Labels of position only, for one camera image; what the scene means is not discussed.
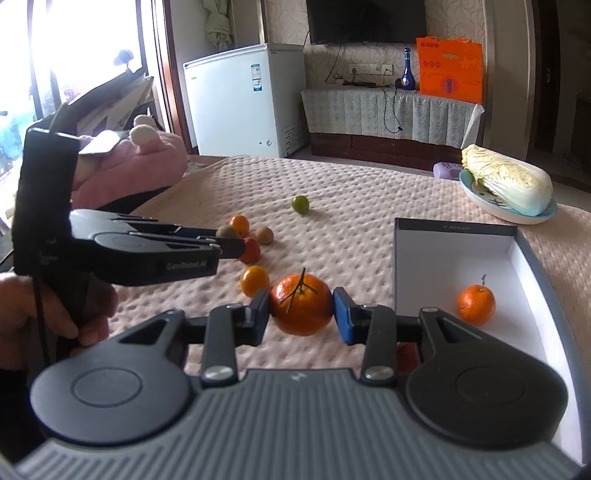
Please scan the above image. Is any napa cabbage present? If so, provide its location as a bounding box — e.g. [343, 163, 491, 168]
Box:
[461, 144, 554, 217]

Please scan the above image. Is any orange paper bag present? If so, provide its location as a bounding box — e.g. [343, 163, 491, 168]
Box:
[416, 36, 485, 105]

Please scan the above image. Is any white and blue plate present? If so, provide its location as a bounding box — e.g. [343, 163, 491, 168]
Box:
[459, 168, 559, 226]

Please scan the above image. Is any white lace cabinet cloth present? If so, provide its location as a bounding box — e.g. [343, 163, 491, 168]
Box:
[300, 86, 485, 149]

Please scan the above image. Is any blue glass bottle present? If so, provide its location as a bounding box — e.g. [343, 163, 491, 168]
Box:
[399, 47, 417, 92]

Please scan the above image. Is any white box with grey rim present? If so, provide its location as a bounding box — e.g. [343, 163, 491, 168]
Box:
[394, 218, 590, 467]

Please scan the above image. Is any small red fruit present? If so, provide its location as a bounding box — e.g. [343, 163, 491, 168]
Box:
[240, 237, 262, 264]

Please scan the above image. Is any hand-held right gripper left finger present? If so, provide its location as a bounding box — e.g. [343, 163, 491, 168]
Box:
[117, 290, 273, 387]

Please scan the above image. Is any person's left hand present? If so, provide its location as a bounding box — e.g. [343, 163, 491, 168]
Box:
[0, 272, 119, 371]

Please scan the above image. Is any pink plush toy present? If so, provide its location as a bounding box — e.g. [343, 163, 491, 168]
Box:
[71, 114, 189, 209]

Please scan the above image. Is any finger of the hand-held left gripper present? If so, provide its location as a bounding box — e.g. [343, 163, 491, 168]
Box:
[129, 231, 247, 260]
[122, 216, 223, 241]

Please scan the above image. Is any pink dotted blanket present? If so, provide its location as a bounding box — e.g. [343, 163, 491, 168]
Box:
[105, 154, 591, 386]

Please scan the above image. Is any dark wooden door frame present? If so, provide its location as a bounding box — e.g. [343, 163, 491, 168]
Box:
[529, 0, 591, 154]

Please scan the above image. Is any purple plastic bottle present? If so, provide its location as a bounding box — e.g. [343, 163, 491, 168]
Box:
[433, 161, 465, 181]

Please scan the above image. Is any white chest freezer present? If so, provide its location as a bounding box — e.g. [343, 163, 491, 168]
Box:
[182, 42, 307, 160]

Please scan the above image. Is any black wall television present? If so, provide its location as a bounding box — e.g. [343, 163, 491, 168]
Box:
[306, 0, 428, 46]

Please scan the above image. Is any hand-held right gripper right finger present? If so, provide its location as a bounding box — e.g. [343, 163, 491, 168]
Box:
[332, 286, 479, 384]

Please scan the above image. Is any large mandarin with stem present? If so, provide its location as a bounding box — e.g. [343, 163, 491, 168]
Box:
[269, 267, 335, 337]

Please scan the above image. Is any black hanging cable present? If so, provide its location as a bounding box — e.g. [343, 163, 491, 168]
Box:
[380, 88, 405, 136]

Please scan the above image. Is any mandarin with short stem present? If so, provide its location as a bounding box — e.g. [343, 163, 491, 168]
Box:
[457, 274, 496, 326]

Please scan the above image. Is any dark wooden television cabinet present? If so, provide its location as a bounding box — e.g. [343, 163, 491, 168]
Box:
[310, 131, 481, 160]

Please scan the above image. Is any pale curtain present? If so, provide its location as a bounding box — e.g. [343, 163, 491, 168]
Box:
[202, 0, 232, 48]

